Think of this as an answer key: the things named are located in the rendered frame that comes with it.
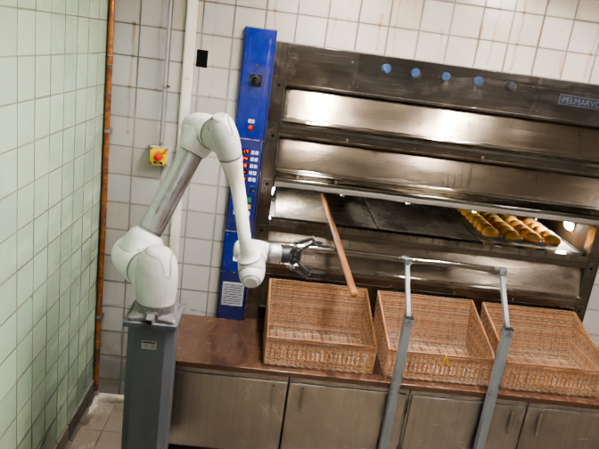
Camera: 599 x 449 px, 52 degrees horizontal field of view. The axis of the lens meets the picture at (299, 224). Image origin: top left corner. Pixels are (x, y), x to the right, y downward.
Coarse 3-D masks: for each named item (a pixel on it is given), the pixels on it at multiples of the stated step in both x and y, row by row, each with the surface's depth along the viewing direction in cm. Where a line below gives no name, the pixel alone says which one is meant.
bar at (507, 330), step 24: (264, 240) 297; (408, 264) 301; (432, 264) 302; (456, 264) 302; (408, 288) 295; (504, 288) 301; (408, 312) 289; (504, 312) 295; (408, 336) 288; (504, 336) 289; (504, 360) 293; (384, 432) 302; (480, 432) 304
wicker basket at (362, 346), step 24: (288, 288) 339; (312, 288) 339; (336, 288) 341; (360, 288) 341; (312, 312) 340; (336, 312) 341; (360, 312) 342; (264, 336) 322; (288, 336) 332; (312, 336) 335; (336, 336) 339; (360, 336) 341; (264, 360) 300; (288, 360) 301; (312, 360) 301; (336, 360) 302; (360, 360) 303
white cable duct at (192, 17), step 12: (192, 0) 298; (192, 12) 300; (192, 24) 301; (192, 36) 303; (192, 48) 304; (192, 60) 306; (192, 72) 308; (180, 108) 313; (180, 120) 314; (180, 132) 316; (180, 204) 327; (180, 216) 329
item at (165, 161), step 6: (156, 144) 317; (150, 150) 313; (156, 150) 313; (162, 150) 313; (168, 150) 314; (150, 156) 314; (162, 156) 314; (168, 156) 315; (150, 162) 314; (156, 162) 315; (162, 162) 315; (168, 162) 318
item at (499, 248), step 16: (272, 224) 333; (288, 224) 333; (304, 224) 334; (320, 224) 334; (336, 224) 338; (400, 240) 337; (416, 240) 338; (432, 240) 338; (448, 240) 338; (464, 240) 342; (528, 256) 342; (544, 256) 342; (560, 256) 342; (576, 256) 343
